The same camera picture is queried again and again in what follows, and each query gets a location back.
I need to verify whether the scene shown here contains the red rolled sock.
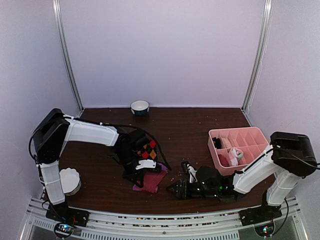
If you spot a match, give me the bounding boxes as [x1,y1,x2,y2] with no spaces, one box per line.
[218,154,230,168]

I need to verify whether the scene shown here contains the black argyle sock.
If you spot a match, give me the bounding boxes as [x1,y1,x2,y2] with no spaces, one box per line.
[136,140,158,161]

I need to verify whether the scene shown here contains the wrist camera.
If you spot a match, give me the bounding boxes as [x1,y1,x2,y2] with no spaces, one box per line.
[135,159,157,170]
[187,164,198,183]

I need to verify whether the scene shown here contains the aluminium frame post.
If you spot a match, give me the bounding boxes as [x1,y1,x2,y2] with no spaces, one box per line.
[52,0,84,112]
[241,0,273,114]

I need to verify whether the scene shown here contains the maroon purple orange sock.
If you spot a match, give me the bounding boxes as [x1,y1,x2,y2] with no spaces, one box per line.
[132,163,168,194]

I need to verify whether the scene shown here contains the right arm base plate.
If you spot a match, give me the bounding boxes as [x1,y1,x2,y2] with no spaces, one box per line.
[238,206,282,226]

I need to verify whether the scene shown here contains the white scalloped bowl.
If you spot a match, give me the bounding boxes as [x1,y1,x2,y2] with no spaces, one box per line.
[59,167,82,196]

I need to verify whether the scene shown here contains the front aluminium rail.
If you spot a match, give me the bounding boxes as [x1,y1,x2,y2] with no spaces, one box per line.
[21,197,307,240]

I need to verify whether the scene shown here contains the teal white ceramic bowl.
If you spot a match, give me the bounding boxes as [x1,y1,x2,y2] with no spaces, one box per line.
[130,100,150,117]

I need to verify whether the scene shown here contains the left aluminium frame post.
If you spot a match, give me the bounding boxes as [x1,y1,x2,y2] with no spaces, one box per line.
[52,0,84,112]

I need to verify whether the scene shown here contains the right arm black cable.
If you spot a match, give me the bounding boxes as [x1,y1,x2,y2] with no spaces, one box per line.
[272,146,320,232]

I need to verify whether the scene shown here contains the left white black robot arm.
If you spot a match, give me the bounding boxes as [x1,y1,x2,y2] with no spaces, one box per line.
[28,108,162,222]

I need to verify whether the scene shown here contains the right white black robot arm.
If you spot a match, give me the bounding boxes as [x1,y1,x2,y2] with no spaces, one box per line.
[166,131,319,221]

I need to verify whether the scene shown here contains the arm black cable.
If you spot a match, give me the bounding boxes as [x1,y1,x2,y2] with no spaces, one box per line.
[109,123,173,172]
[272,146,320,232]

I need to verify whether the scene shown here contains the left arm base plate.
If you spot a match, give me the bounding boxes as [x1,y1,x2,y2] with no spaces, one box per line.
[45,208,90,227]

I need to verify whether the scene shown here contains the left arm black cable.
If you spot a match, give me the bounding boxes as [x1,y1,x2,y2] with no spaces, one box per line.
[109,123,173,172]

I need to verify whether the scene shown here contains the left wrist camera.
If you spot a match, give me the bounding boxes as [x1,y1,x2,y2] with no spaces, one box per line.
[135,159,157,170]

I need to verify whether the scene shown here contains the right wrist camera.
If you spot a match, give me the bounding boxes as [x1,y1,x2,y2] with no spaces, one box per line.
[187,164,198,183]

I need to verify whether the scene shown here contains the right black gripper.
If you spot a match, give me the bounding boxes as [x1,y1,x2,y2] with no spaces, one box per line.
[166,180,220,199]

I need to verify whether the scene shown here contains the black rolled sock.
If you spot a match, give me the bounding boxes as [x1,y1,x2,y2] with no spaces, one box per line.
[212,137,222,149]

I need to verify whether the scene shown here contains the white pink rolled sock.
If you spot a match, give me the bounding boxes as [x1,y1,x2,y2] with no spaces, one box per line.
[228,147,244,167]

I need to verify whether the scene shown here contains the right aluminium frame post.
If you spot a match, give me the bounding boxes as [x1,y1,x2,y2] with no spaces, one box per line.
[241,0,273,114]

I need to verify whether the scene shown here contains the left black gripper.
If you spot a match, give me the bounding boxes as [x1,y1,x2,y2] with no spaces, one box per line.
[114,148,144,188]

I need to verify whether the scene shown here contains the pink divided organizer box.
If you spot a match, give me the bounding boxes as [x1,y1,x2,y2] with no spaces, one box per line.
[207,127,269,176]

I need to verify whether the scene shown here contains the beige rolled sock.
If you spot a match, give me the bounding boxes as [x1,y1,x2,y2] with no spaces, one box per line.
[221,137,233,149]

